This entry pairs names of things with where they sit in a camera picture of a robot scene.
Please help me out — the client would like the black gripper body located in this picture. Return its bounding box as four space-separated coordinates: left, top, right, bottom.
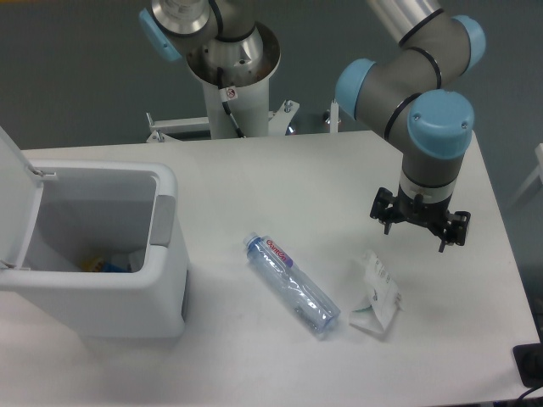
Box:
391 189 451 232

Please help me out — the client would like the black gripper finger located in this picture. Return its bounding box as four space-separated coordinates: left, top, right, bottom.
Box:
438 211 471 253
370 187 397 235

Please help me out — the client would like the white plastic pouch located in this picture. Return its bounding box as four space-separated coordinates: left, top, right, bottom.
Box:
349 250 403 335

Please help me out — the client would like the clear plastic water bottle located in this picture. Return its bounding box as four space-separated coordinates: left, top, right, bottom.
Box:
244 232 340 337

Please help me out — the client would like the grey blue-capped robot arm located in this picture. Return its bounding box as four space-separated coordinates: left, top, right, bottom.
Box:
138 1 486 246

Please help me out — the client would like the white trash can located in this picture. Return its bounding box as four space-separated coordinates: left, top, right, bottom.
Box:
1 159 189 338

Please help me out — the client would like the colourful trash inside can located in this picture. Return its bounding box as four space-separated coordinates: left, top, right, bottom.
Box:
80 254 135 273

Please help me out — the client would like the white trash can lid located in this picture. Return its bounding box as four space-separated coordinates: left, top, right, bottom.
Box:
1 131 57 269

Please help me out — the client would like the black device at table edge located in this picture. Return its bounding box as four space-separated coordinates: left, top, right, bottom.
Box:
512 343 542 387

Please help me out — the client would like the white right base bracket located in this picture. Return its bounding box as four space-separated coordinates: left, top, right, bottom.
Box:
268 99 343 137

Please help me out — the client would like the white base bracket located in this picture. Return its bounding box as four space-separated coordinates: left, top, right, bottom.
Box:
268 99 343 137
146 112 210 143

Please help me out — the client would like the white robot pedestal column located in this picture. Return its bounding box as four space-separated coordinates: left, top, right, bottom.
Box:
187 22 281 139

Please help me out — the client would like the black cable on pedestal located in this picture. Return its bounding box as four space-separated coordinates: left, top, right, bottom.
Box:
216 66 248 139

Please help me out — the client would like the white left base bracket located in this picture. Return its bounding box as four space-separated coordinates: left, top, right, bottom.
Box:
146 112 210 143

